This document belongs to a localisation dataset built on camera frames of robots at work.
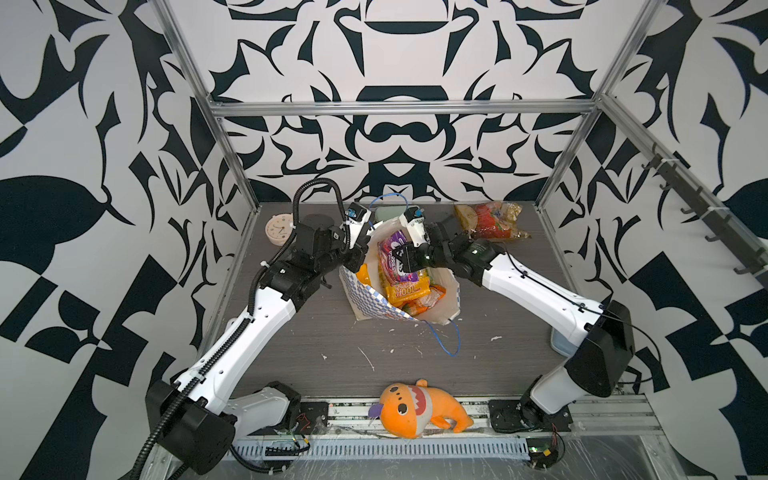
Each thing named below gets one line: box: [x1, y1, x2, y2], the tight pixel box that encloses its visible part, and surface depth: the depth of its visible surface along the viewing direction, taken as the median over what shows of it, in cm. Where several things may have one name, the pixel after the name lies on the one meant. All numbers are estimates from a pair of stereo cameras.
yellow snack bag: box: [386, 269, 431, 307], surface depth 91 cm
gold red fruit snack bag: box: [454, 201, 531, 239], surface depth 110 cm
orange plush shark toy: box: [368, 379, 474, 439], surface depth 71 cm
